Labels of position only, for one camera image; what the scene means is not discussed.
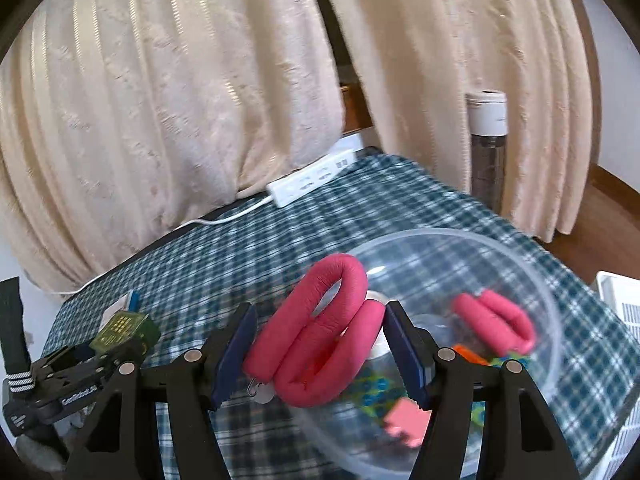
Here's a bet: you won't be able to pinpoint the white plastic basket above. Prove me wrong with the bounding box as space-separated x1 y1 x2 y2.
595 270 640 480

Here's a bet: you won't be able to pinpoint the green toy brick blue studs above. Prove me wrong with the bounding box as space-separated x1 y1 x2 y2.
492 352 531 368

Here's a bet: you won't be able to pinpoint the blue plaid tablecloth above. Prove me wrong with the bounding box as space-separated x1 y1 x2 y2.
42 152 640 480

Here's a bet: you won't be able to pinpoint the light green toy brick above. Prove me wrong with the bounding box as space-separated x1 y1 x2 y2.
350 370 401 416

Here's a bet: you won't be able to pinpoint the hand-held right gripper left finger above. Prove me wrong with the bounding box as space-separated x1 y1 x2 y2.
65 302 258 480

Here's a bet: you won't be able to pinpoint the white medicine box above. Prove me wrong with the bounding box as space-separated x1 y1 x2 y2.
102 290 141 328

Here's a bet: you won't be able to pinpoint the pink toy brick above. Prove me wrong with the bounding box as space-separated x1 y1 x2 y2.
385 400 431 448

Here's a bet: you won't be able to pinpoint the cream patterned curtain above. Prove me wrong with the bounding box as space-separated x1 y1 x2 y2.
0 0 346 293
310 0 603 243

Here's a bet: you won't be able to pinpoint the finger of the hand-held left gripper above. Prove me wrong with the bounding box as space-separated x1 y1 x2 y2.
39 344 101 368
97 345 151 368

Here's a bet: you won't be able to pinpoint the clear plastic bowl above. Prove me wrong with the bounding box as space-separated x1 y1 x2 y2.
295 227 563 478

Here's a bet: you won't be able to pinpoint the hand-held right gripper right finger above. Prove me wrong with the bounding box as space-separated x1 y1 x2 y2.
384 300 583 480

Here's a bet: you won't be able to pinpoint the orange toy brick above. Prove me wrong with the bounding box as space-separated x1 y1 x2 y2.
452 342 493 366

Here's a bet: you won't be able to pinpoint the black strap striped end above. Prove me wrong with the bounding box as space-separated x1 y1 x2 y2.
0 277 32 396

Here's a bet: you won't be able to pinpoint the white power strip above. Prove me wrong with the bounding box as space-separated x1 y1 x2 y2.
265 147 358 207

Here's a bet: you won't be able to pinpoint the bottle with white lid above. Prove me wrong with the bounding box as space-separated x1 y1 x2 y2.
465 89 510 213

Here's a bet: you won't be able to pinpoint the dark green printed box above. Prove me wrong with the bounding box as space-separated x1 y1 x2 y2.
89 311 162 362

